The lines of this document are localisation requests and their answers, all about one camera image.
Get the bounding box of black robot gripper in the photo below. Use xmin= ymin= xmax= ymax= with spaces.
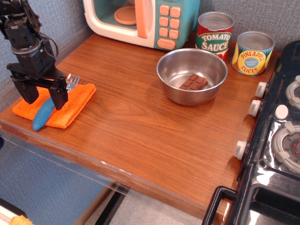
xmin=7 ymin=38 xmax=68 ymax=110

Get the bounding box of blue handled metal fork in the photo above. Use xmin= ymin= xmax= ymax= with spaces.
xmin=32 ymin=74 xmax=80 ymax=131

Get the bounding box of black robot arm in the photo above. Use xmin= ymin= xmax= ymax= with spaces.
xmin=0 ymin=0 xmax=68 ymax=110

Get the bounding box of orange folded rag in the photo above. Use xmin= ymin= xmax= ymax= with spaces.
xmin=12 ymin=83 xmax=96 ymax=129

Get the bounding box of orange microwave turntable plate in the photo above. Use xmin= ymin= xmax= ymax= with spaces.
xmin=114 ymin=6 xmax=136 ymax=25

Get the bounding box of toy microwave teal and cream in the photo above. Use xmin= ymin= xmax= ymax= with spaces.
xmin=83 ymin=0 xmax=200 ymax=51

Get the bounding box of orange object bottom left corner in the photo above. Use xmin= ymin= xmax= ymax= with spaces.
xmin=9 ymin=215 xmax=33 ymax=225

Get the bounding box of stainless steel bowl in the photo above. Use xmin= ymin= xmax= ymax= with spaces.
xmin=157 ymin=48 xmax=228 ymax=106

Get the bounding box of toy chocolate bar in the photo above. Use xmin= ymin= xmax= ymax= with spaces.
xmin=180 ymin=74 xmax=208 ymax=91

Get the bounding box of tomato sauce can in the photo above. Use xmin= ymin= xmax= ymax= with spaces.
xmin=195 ymin=11 xmax=235 ymax=61

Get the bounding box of white stove knob lower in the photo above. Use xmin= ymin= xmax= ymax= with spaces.
xmin=233 ymin=141 xmax=247 ymax=160

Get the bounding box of white stove knob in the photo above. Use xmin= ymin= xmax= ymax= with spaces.
xmin=233 ymin=141 xmax=247 ymax=160
xmin=255 ymin=82 xmax=268 ymax=98
xmin=248 ymin=100 xmax=261 ymax=117

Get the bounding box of white stove knob middle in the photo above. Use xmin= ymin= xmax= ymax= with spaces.
xmin=248 ymin=100 xmax=261 ymax=117

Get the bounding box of pineapple slices can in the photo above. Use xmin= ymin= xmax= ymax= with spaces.
xmin=232 ymin=31 xmax=275 ymax=76

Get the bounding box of white stove knob upper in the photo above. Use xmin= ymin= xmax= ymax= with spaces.
xmin=255 ymin=82 xmax=268 ymax=98

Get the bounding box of black toy stove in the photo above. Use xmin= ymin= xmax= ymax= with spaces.
xmin=202 ymin=40 xmax=300 ymax=225

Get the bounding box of black oven door handle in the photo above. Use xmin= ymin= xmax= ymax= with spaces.
xmin=202 ymin=186 xmax=238 ymax=225

